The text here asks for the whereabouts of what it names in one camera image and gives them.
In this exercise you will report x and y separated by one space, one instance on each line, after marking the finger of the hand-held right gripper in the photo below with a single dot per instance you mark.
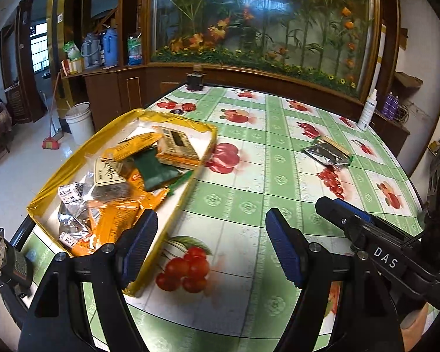
374 249
355 211

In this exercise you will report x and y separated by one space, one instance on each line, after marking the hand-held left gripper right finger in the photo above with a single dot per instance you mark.
282 242

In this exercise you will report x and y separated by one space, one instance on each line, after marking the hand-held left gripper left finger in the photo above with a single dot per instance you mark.
143 238

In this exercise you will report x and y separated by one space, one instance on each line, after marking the dark green snack packet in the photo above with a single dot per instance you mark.
154 168

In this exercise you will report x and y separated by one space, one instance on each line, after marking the clear packet of dark snacks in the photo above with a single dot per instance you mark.
110 172

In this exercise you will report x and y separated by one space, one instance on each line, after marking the large orange snack packet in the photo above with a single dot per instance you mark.
132 146

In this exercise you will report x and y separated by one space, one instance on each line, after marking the long beige cracker package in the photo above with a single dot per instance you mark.
176 143

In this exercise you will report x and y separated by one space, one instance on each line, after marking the yellow cardboard tray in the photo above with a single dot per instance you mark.
203 137

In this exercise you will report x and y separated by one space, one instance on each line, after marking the small orange snack packet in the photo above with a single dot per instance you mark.
113 220

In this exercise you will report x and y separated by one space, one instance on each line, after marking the fruit print tablecloth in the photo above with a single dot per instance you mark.
249 198

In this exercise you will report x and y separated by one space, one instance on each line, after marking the shiny foil snack packet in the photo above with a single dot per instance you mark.
322 156

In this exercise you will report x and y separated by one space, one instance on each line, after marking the bright green snack wrapper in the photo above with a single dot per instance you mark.
179 183

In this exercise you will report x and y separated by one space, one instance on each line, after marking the beige green-edged biscuit packet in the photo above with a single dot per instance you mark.
337 146

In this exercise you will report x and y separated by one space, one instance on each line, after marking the crinkled silver foil packet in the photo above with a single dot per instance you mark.
71 220

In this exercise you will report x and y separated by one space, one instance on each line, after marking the small white printed packet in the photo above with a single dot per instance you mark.
69 240
69 192

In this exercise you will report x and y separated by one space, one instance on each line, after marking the white spray bottle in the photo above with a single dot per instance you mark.
366 112

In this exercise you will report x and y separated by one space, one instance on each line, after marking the purple bottle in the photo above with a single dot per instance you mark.
388 106
396 108

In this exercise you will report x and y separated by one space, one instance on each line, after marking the black geared motor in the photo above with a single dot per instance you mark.
16 267

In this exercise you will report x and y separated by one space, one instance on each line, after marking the white plastic bucket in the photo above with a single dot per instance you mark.
80 124

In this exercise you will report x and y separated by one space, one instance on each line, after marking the red broom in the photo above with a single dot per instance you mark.
50 143

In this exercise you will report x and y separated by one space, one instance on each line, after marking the brown wooden cabinet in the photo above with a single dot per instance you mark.
110 91

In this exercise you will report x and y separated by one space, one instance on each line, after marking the black jar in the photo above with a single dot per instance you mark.
195 82

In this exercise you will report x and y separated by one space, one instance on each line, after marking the small red white box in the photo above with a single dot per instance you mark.
73 66

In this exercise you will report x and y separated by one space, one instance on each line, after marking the blue plastic bag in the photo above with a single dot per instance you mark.
135 51

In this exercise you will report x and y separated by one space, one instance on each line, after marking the grey blue thermos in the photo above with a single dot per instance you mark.
91 51

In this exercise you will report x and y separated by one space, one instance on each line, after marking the green white bag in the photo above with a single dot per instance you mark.
72 51

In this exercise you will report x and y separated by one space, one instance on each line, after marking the barred window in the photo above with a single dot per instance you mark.
39 47

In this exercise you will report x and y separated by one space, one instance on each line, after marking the brown wall shelf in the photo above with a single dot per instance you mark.
409 80

